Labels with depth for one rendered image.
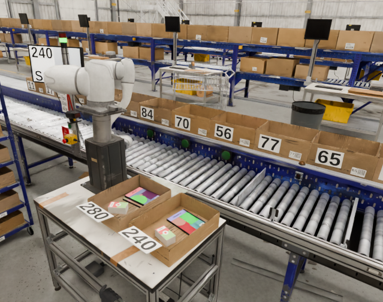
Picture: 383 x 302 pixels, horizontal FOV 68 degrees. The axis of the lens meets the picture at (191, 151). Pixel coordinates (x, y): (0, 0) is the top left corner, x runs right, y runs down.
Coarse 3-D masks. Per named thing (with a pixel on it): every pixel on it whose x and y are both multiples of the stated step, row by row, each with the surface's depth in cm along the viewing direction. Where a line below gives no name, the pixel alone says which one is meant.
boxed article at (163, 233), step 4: (160, 228) 143; (164, 228) 143; (156, 232) 141; (160, 232) 140; (164, 232) 140; (168, 232) 140; (172, 232) 140; (156, 236) 142; (160, 236) 139; (164, 236) 138; (168, 236) 138; (172, 236) 138; (160, 240) 140; (164, 240) 137; (168, 240) 136; (172, 240) 138; (164, 244) 138; (168, 244) 137
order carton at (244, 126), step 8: (224, 112) 248; (232, 112) 249; (216, 120) 226; (224, 120) 252; (232, 120) 251; (240, 120) 246; (248, 120) 242; (256, 120) 238; (264, 120) 234; (240, 128) 216; (248, 128) 213; (256, 128) 241; (240, 136) 219; (248, 136) 215; (240, 144) 221
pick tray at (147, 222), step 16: (160, 208) 155; (176, 208) 166; (192, 208) 162; (208, 208) 154; (144, 224) 148; (160, 224) 152; (208, 224) 143; (176, 240) 141; (192, 240) 135; (160, 256) 129; (176, 256) 128
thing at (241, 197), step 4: (264, 168) 205; (264, 172) 206; (260, 176) 200; (264, 176) 209; (252, 180) 188; (256, 180) 194; (260, 180) 202; (252, 184) 189; (256, 184) 196; (248, 188) 183; (252, 188) 191; (244, 192) 178; (248, 192) 186; (240, 196) 174; (244, 196) 180; (240, 200) 176; (244, 200) 182
